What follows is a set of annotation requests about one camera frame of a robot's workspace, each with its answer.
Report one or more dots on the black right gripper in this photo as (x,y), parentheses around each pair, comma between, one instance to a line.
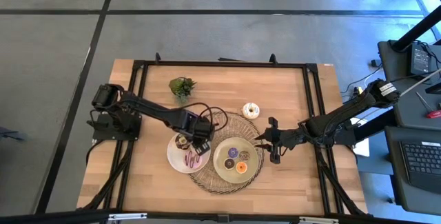
(275,138)

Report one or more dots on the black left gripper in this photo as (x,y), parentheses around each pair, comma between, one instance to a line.
(200,131)

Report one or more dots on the chocolate glazed donut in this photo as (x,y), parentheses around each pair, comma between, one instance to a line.
(179,144)

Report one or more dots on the pink donut with chocolate drizzle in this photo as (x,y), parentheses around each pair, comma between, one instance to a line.
(198,162)

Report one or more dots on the brown sprinkled mini donut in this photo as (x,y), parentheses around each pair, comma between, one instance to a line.
(241,158)

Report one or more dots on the purple glazed mini donut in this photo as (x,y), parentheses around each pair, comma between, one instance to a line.
(230,150)

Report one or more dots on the orange glazed mini donut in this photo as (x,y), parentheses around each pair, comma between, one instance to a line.
(238,170)

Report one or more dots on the dark chocolate mini donut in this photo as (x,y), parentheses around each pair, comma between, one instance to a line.
(226,166)

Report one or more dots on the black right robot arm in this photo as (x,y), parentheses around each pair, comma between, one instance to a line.
(344,112)

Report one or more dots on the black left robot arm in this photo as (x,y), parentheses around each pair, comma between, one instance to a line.
(155,108)

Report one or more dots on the white round plate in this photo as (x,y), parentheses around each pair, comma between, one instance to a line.
(177,160)

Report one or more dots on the white glazed sprinkled donut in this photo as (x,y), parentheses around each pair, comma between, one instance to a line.
(245,112)

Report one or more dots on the beige round plate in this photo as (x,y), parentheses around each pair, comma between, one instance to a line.
(220,169)

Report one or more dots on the round woven straw placemat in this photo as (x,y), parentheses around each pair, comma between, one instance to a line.
(206,179)

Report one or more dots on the spiky green potted plant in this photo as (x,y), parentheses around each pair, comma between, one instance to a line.
(182,88)

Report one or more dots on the black power adapter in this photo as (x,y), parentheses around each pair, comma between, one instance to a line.
(375,63)

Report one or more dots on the black side desk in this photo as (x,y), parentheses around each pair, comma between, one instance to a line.
(406,113)

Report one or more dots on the black keyboard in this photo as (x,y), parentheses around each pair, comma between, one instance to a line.
(423,162)

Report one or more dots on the thin white rod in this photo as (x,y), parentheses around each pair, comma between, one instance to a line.
(420,81)

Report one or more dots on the black labelled device box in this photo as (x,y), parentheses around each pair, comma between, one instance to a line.
(420,60)

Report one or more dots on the black diagonal pole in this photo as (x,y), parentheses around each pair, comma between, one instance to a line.
(417,29)

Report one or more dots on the black metal table frame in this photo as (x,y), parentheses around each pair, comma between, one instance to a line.
(206,64)

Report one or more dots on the silver metal bracket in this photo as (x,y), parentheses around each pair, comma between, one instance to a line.
(127,216)
(318,220)

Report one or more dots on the black aluminium rail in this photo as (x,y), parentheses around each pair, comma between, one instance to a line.
(69,217)

